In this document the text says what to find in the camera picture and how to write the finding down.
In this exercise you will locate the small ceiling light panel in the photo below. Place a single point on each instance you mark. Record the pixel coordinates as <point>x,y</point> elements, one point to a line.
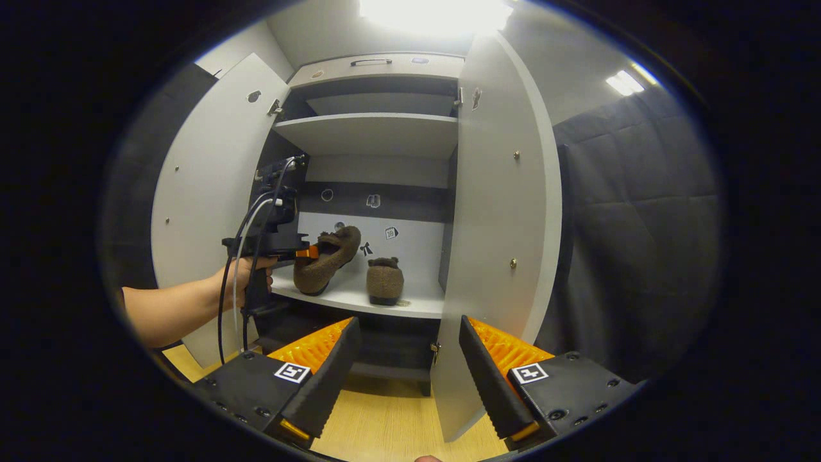
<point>625,82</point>

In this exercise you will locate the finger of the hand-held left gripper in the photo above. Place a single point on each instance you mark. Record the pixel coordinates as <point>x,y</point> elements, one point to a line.
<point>306,252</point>

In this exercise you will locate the black backdrop cloth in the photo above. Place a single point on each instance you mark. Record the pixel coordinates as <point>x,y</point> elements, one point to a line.
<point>641,224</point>

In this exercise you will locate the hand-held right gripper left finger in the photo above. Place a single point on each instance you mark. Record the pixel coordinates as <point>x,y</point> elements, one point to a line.
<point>330,378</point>

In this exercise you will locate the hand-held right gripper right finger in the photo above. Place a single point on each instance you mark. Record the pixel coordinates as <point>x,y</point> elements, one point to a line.
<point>490,385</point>

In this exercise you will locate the large ceiling light panel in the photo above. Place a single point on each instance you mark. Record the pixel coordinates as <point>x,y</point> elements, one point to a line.
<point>436,14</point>

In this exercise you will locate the brown fuzzy shoe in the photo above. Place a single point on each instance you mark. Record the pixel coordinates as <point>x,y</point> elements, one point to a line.
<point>385,282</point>
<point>327,263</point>

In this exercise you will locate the grey cabinet door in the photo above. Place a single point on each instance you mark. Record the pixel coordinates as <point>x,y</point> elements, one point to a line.
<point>205,192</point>
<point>494,224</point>

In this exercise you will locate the grey cabinet drawer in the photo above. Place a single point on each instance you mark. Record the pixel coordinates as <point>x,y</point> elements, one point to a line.
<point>385,74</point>

